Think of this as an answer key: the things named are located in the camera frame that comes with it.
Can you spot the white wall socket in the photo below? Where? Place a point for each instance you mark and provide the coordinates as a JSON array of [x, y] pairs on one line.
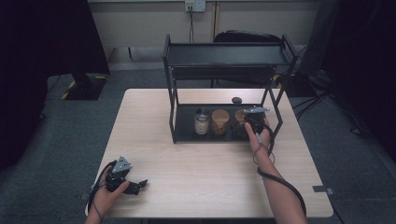
[[195, 5]]

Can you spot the pale-filled jar with wooden lid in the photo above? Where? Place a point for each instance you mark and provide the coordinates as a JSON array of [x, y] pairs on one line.
[[220, 121]]

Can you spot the grey upright panel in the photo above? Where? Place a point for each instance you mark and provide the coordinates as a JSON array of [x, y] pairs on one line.
[[319, 37]]

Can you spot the black metal two-tier rack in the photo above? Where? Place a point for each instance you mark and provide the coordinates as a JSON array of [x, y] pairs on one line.
[[222, 123]]

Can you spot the person's left hand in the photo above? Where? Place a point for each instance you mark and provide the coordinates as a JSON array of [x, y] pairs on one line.
[[107, 199]]

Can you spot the grey tape strip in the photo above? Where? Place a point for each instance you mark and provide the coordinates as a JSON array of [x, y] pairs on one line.
[[322, 188], [83, 196]]

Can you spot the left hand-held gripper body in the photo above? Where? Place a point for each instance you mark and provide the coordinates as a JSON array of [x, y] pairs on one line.
[[115, 179]]

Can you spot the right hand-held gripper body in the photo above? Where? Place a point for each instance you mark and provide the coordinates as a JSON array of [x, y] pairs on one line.
[[255, 119]]

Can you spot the dark-filled jar with wooden lid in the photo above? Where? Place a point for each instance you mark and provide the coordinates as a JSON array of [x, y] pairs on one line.
[[239, 117]]

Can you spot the glass jar with metal lid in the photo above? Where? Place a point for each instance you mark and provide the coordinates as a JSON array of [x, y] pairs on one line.
[[201, 123]]

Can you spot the person's right hand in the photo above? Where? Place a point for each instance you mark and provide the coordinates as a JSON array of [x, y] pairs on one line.
[[260, 143]]

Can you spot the black chair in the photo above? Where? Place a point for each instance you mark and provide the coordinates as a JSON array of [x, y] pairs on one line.
[[246, 36]]

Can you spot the black curtain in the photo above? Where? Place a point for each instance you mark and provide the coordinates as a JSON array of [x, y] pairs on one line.
[[364, 62], [37, 62]]

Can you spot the black stand base yellow tape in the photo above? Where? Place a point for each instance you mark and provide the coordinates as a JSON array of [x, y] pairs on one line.
[[297, 85], [85, 88]]

